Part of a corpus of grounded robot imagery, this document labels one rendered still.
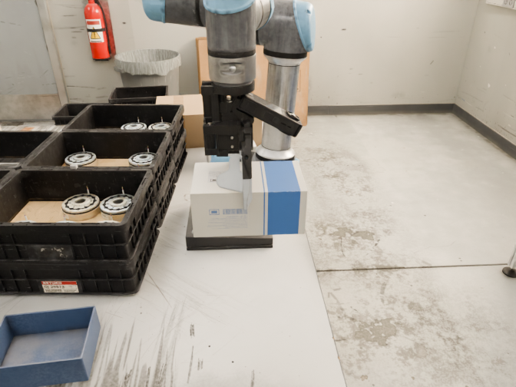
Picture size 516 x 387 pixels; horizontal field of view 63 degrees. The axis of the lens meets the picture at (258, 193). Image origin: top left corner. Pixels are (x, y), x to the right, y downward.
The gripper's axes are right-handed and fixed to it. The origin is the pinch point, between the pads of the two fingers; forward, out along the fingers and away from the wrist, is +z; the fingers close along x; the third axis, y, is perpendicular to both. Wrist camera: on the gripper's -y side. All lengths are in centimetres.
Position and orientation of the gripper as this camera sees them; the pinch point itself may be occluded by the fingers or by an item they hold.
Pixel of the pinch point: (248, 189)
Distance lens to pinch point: 78.0
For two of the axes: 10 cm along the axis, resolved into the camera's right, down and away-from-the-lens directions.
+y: -10.0, 0.3, -0.4
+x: 0.5, 5.0, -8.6
